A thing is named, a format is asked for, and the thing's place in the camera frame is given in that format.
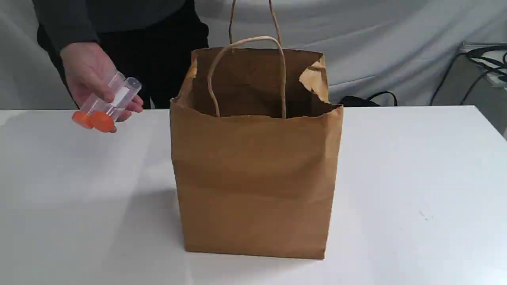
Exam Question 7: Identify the black cable bundle right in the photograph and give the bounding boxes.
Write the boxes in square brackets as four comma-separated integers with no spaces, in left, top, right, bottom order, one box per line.
[430,44,507,106]

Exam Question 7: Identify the person in dark clothes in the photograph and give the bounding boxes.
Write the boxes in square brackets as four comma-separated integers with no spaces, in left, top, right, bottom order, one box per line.
[32,0,210,109]

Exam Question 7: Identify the clear tube orange cap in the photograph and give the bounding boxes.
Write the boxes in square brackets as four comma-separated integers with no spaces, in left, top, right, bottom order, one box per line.
[90,76,142,132]
[72,71,125,129]

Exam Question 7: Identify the person's bare hand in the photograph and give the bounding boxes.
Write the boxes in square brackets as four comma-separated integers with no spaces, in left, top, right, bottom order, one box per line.
[60,43,143,122]

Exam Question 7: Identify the black object behind table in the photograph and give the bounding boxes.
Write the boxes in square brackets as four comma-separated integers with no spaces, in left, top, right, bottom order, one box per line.
[339,91,398,108]

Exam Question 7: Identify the brown paper bag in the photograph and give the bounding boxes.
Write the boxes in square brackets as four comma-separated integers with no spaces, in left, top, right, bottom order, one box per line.
[170,1,344,260]

